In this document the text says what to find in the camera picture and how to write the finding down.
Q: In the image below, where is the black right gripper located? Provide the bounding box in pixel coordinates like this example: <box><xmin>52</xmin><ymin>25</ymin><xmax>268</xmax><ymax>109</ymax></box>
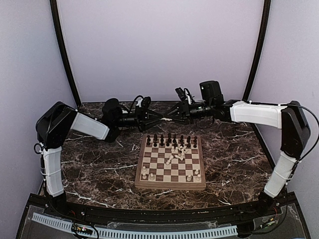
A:
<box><xmin>163</xmin><ymin>100</ymin><xmax>213</xmax><ymax>125</ymax></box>

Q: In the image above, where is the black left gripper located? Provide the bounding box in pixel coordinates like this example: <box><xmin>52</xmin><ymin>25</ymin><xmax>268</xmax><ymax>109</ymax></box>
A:
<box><xmin>114</xmin><ymin>105</ymin><xmax>163</xmax><ymax>132</ymax></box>

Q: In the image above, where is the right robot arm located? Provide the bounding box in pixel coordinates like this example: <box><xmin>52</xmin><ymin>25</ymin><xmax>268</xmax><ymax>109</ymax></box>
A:
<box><xmin>164</xmin><ymin>100</ymin><xmax>311</xmax><ymax>198</ymax></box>

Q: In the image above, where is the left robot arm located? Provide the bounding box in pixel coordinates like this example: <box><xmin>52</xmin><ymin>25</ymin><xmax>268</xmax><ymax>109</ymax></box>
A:
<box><xmin>34</xmin><ymin>97</ymin><xmax>163</xmax><ymax>198</ymax></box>

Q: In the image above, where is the wooden chess board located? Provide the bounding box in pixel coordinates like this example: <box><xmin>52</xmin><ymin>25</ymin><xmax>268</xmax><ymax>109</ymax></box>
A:
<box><xmin>135</xmin><ymin>133</ymin><xmax>206</xmax><ymax>190</ymax></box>

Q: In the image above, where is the black front rail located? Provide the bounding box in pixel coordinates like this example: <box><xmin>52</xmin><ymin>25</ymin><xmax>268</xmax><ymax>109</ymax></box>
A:
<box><xmin>85</xmin><ymin>206</ymin><xmax>244</xmax><ymax>223</ymax></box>

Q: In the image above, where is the white slotted cable duct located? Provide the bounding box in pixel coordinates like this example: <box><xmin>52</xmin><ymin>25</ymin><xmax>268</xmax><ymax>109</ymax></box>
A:
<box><xmin>31</xmin><ymin>213</ymin><xmax>238</xmax><ymax>239</ymax></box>

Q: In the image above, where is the right black frame post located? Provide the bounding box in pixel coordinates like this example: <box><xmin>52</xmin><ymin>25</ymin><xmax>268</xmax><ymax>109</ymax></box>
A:
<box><xmin>242</xmin><ymin>0</ymin><xmax>271</xmax><ymax>101</ymax></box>

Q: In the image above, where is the black frame post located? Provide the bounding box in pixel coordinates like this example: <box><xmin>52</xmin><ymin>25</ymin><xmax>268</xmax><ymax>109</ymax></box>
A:
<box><xmin>49</xmin><ymin>0</ymin><xmax>82</xmax><ymax>107</ymax></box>
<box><xmin>242</xmin><ymin>0</ymin><xmax>271</xmax><ymax>101</ymax></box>

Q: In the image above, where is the left black frame post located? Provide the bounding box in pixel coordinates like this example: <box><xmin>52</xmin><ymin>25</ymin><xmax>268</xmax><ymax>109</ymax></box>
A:
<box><xmin>49</xmin><ymin>0</ymin><xmax>82</xmax><ymax>107</ymax></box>

